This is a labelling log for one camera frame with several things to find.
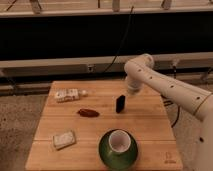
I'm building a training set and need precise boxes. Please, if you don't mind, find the black eraser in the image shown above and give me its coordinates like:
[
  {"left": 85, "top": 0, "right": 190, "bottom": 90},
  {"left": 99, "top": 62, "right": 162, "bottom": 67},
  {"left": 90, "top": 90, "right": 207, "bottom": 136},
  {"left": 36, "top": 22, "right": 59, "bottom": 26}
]
[{"left": 116, "top": 95, "right": 126, "bottom": 113}]

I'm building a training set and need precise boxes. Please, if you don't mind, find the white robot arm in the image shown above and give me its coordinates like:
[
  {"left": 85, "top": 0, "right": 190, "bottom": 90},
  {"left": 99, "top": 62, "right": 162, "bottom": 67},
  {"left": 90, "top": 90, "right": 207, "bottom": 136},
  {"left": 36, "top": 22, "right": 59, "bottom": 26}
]
[{"left": 124, "top": 54, "right": 213, "bottom": 171}]

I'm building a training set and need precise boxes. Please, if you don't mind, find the dark red chili pepper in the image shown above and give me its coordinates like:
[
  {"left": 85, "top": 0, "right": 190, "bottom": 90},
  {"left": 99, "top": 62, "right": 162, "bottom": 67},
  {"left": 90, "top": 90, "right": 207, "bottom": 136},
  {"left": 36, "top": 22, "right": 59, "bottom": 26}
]
[{"left": 78, "top": 108, "right": 99, "bottom": 117}]

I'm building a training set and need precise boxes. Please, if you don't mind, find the white cup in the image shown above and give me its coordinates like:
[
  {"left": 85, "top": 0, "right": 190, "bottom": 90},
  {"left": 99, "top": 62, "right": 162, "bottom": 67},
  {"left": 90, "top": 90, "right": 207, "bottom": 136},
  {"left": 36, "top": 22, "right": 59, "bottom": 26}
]
[{"left": 108, "top": 129, "right": 131, "bottom": 154}]

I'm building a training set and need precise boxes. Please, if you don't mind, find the wooden board table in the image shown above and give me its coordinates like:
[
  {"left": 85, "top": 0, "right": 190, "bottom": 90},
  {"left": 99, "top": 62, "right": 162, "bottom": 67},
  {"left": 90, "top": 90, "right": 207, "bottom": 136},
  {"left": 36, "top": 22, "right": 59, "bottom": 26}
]
[{"left": 26, "top": 80, "right": 183, "bottom": 171}]

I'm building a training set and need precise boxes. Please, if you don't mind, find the small clear plastic bottle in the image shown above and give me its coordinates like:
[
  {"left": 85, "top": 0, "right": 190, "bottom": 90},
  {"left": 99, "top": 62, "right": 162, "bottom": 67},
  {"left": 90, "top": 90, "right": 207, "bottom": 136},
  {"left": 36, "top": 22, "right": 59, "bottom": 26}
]
[{"left": 54, "top": 89, "right": 88, "bottom": 103}]

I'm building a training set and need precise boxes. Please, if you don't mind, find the green round plate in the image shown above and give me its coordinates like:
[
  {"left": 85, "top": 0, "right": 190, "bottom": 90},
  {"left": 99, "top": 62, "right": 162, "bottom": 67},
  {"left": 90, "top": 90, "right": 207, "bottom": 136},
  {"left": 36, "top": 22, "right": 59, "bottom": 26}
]
[{"left": 98, "top": 129, "right": 138, "bottom": 171}]

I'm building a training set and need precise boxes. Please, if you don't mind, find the white rectangular sponge block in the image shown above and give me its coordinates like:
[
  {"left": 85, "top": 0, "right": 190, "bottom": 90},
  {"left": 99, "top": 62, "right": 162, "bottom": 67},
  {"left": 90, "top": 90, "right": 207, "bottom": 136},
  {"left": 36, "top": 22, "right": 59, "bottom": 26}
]
[{"left": 53, "top": 131, "right": 76, "bottom": 150}]

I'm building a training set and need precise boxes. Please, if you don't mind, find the black hanging cable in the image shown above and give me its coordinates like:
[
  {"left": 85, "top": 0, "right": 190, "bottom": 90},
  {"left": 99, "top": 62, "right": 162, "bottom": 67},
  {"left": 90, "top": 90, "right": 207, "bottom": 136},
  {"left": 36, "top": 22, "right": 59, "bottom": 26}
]
[{"left": 101, "top": 5, "right": 135, "bottom": 74}]

